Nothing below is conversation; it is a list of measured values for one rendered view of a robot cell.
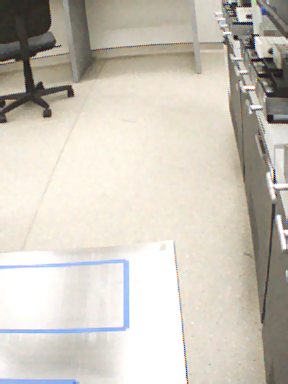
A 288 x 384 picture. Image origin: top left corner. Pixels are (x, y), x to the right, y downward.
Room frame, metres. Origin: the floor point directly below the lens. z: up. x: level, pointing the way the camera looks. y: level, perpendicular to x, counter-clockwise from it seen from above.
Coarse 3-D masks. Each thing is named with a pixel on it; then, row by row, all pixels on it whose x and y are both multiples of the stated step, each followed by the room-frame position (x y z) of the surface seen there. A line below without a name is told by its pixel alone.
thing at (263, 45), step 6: (258, 42) 1.49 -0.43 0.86; (264, 42) 1.49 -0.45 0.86; (270, 42) 1.48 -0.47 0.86; (276, 42) 1.48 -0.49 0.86; (282, 42) 1.49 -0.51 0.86; (258, 48) 1.48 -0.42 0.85; (264, 48) 1.46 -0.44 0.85; (270, 48) 1.56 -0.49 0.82; (258, 54) 1.49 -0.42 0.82; (264, 54) 1.46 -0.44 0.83; (270, 54) 1.46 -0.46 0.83
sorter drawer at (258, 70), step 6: (252, 66) 1.42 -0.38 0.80; (258, 66) 1.38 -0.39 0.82; (264, 66) 1.36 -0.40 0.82; (252, 72) 1.40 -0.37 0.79; (258, 72) 1.32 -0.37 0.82; (264, 72) 1.32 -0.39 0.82; (252, 78) 1.41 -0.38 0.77; (258, 78) 1.30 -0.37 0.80; (240, 84) 1.40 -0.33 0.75; (252, 84) 1.42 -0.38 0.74; (246, 90) 1.37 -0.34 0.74; (252, 90) 1.37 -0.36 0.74; (258, 96) 1.30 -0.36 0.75
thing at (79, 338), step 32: (0, 256) 0.61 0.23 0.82; (32, 256) 0.61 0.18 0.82; (64, 256) 0.60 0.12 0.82; (96, 256) 0.59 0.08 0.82; (128, 256) 0.59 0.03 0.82; (160, 256) 0.58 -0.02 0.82; (0, 288) 0.53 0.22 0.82; (32, 288) 0.53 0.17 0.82; (64, 288) 0.53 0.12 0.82; (96, 288) 0.52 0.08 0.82; (128, 288) 0.51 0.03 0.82; (160, 288) 0.51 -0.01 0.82; (0, 320) 0.46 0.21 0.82; (32, 320) 0.46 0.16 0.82; (64, 320) 0.46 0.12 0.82; (96, 320) 0.46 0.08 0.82; (128, 320) 0.45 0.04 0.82; (160, 320) 0.44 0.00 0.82; (0, 352) 0.40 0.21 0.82; (32, 352) 0.40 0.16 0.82; (64, 352) 0.40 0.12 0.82; (96, 352) 0.40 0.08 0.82; (128, 352) 0.39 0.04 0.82; (160, 352) 0.39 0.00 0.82
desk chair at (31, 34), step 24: (0, 0) 3.16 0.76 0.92; (24, 0) 3.20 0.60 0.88; (48, 0) 3.24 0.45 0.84; (0, 24) 3.18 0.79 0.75; (24, 24) 3.19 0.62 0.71; (48, 24) 3.26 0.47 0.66; (0, 48) 3.36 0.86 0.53; (24, 48) 3.18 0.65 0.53; (48, 48) 3.28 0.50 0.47; (24, 72) 3.41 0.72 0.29; (0, 96) 3.56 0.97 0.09; (24, 96) 3.38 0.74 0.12; (72, 96) 3.49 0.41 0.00; (0, 120) 3.20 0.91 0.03
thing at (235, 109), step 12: (252, 0) 1.93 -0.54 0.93; (228, 36) 2.26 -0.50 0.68; (240, 36) 2.01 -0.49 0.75; (228, 48) 2.33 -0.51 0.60; (228, 60) 2.39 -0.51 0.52; (228, 96) 2.66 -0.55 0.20; (240, 96) 1.89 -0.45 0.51; (240, 108) 1.92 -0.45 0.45; (240, 120) 1.95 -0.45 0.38; (240, 132) 1.97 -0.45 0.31; (240, 144) 2.02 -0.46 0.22; (240, 156) 2.02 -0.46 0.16
